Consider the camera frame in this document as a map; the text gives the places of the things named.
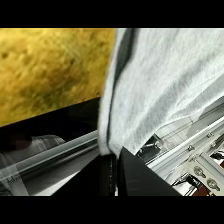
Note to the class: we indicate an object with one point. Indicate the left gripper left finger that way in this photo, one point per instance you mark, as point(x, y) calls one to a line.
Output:
point(96, 181)

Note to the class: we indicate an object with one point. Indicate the grey garment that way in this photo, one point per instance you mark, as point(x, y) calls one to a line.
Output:
point(160, 86)

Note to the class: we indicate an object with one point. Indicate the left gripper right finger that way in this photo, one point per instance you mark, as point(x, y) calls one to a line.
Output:
point(140, 178)

